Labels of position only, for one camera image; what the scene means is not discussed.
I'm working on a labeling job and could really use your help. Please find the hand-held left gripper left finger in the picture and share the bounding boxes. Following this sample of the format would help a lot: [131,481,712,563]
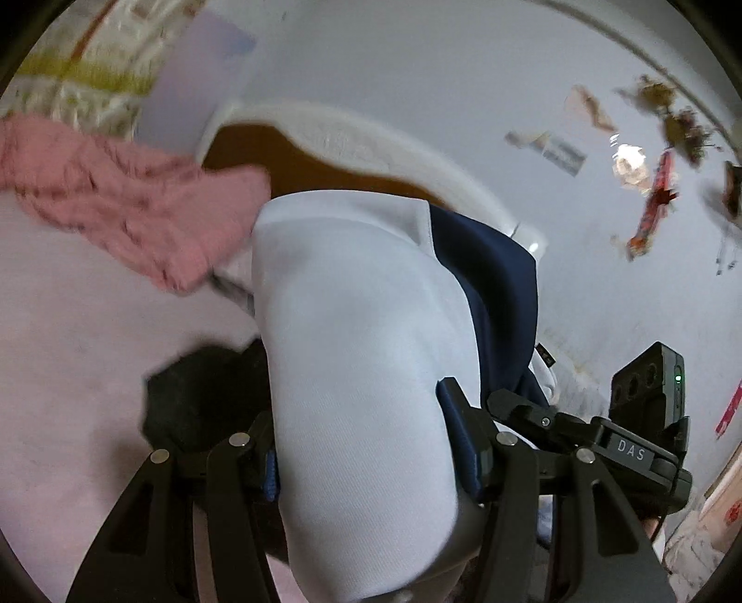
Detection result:
[65,411,282,603]

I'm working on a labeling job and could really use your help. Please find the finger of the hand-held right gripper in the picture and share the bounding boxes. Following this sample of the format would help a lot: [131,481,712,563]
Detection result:
[487,390,601,460]

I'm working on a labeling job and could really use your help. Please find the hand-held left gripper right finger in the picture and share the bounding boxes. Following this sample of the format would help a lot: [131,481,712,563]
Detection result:
[436,377,676,603]

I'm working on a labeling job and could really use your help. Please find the white and navy baseball jacket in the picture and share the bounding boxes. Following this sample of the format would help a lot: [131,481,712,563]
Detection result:
[252,191,560,601]

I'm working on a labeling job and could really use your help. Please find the black clothes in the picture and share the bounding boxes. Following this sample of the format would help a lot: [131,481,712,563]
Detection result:
[144,339,291,563]

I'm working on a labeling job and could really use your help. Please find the large cardboard box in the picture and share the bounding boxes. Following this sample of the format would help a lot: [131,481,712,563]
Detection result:
[701,458,742,552]

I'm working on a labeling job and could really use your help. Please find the red hanging ornament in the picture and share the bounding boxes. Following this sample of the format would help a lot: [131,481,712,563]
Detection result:
[626,151,679,259]

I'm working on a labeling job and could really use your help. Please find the dried flower decoration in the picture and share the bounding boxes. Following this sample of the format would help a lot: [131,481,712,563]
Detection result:
[617,75,723,169]

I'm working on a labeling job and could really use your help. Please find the white and wooden headboard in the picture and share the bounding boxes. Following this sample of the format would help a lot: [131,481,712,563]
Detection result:
[197,98,549,262]

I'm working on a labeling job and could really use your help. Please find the pink quilt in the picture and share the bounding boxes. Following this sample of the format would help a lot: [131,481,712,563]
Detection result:
[0,113,273,294]

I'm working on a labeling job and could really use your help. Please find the tree print curtain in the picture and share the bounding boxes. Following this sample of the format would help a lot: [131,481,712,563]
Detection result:
[0,0,192,140]

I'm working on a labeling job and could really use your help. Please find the blue wall poster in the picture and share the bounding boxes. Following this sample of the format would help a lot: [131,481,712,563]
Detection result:
[504,130,586,178]

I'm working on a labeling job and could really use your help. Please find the torn pink wall paper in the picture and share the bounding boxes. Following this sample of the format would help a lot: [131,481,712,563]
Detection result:
[565,86,618,133]

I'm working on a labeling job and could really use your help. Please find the pale purple wall sheet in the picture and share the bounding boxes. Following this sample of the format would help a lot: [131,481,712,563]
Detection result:
[136,12,259,157]

